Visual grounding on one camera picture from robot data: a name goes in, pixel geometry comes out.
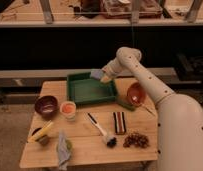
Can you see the brown box on shelf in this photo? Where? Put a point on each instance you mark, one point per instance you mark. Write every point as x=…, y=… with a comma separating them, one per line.
x=123, y=8

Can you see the orange bowl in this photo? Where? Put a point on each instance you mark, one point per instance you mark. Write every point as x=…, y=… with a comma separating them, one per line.
x=136, y=95

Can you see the striped rectangular block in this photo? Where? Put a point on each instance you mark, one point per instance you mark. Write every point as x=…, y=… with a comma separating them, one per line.
x=119, y=121

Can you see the wooden folding table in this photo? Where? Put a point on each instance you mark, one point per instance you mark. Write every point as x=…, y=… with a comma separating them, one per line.
x=88, y=146

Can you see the small dark cup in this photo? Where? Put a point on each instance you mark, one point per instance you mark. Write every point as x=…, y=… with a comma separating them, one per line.
x=43, y=140

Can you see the grey crumpled cloth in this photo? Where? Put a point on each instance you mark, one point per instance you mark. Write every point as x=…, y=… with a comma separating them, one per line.
x=64, y=151

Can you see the grey blue sponge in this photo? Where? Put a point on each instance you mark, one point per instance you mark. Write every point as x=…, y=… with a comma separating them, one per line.
x=96, y=74

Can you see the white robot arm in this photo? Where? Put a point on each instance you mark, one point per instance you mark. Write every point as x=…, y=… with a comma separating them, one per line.
x=180, y=117

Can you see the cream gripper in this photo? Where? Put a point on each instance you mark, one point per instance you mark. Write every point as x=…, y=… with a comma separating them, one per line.
x=105, y=79

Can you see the brown grape bunch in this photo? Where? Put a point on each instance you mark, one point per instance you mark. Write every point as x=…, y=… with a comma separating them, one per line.
x=136, y=139

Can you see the green marker stick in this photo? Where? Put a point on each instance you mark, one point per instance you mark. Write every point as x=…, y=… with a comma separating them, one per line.
x=126, y=105

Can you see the yellow banana toy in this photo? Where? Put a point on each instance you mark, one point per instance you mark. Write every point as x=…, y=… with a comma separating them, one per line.
x=41, y=132

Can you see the orange filled cup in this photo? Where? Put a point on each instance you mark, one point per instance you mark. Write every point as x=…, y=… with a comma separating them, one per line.
x=68, y=109

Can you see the green plastic tray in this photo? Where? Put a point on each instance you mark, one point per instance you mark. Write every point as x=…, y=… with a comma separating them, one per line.
x=84, y=90

